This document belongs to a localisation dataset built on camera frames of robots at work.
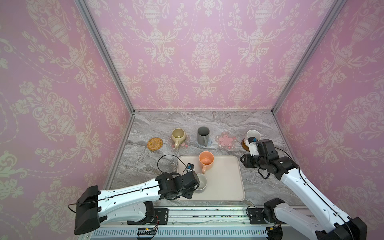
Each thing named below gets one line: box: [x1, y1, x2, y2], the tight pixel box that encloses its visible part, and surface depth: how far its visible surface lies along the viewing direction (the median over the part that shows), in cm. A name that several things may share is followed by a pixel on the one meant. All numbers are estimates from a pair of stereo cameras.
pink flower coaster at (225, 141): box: [215, 131, 237, 150], surface depth 105 cm
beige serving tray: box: [177, 155, 245, 202], surface depth 91 cm
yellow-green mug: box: [171, 128, 186, 149], surface depth 97 cm
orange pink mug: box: [198, 151, 215, 174], surface depth 88 cm
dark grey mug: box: [197, 126, 210, 147], surface depth 96 cm
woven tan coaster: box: [146, 137, 164, 152], surface depth 105 cm
